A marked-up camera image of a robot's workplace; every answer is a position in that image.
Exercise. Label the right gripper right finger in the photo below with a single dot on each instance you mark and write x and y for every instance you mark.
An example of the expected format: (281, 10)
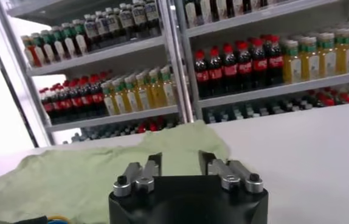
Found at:
(232, 175)

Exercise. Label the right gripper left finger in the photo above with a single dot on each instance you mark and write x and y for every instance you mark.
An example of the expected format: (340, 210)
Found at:
(141, 176)

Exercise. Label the green t-shirt with print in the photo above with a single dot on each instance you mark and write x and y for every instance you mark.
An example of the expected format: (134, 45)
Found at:
(71, 182)

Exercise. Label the red cap cola bottle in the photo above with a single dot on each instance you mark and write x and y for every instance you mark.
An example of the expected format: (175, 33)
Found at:
(67, 104)
(275, 62)
(202, 76)
(57, 106)
(77, 102)
(244, 67)
(230, 70)
(259, 65)
(48, 107)
(215, 73)
(87, 100)
(97, 98)

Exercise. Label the grey metal shelf rack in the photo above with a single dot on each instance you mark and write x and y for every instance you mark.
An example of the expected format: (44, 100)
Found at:
(284, 89)
(101, 54)

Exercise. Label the dark bottle blue white label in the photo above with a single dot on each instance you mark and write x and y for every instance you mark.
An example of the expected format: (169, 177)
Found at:
(126, 19)
(152, 12)
(113, 24)
(91, 30)
(139, 15)
(102, 27)

